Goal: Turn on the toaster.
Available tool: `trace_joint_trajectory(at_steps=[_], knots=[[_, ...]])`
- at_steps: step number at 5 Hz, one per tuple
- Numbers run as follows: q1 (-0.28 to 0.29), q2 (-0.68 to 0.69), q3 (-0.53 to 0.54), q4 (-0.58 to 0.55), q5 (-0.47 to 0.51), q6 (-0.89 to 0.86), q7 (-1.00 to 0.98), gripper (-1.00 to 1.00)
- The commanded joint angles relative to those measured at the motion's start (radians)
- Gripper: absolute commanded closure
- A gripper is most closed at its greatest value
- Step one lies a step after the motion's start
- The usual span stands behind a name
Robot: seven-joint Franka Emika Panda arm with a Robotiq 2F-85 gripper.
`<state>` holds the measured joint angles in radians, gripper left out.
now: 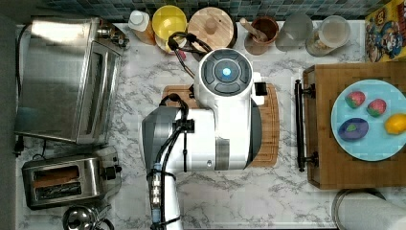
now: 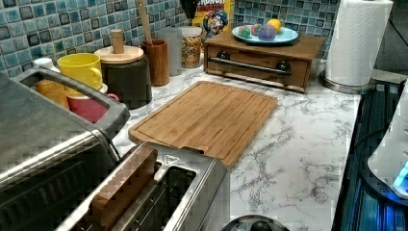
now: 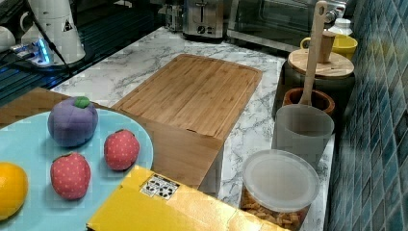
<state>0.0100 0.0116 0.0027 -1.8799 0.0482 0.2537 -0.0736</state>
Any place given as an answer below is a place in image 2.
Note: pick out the silver toaster oven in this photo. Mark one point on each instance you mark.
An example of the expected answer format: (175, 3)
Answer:
(51, 159)

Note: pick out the bamboo cutting board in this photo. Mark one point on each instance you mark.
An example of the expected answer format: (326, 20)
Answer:
(214, 119)

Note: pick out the glass jar with cereal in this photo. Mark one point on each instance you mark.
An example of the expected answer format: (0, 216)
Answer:
(191, 46)

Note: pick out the wooden utensil holder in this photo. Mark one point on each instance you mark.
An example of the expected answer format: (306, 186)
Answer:
(157, 55)

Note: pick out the black canister with wooden lid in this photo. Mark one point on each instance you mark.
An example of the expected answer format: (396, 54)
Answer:
(125, 70)

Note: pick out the red toy strawberry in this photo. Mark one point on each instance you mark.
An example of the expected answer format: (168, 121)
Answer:
(255, 29)
(244, 31)

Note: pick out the wooden drawer box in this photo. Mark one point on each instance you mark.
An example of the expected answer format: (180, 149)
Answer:
(287, 66)

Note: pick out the cereal box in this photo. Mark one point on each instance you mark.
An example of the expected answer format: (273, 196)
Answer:
(213, 16)

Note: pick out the purple toy eggplant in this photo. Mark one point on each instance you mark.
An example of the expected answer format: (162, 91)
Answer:
(266, 32)

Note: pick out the light blue plate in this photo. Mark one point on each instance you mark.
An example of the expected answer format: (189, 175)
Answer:
(284, 36)

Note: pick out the red mug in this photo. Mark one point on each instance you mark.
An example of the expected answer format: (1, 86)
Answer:
(86, 107)

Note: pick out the yellow toy lemon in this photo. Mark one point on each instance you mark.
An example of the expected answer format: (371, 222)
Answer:
(276, 24)

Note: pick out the black round knob object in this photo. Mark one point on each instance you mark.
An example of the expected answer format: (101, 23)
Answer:
(254, 223)

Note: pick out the wooden spoon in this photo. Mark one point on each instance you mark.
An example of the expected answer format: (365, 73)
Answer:
(144, 21)

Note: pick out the brown bread slice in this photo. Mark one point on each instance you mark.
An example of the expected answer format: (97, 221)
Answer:
(112, 201)

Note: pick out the yellow mug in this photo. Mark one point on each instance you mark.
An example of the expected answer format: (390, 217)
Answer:
(83, 67)

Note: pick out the orange bottle with white cap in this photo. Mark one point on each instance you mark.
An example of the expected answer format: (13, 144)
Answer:
(50, 89)

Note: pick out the metal paper towel holder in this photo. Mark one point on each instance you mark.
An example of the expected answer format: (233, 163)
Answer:
(367, 88)

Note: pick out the white paper towel roll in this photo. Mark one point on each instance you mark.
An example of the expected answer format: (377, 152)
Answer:
(359, 29)

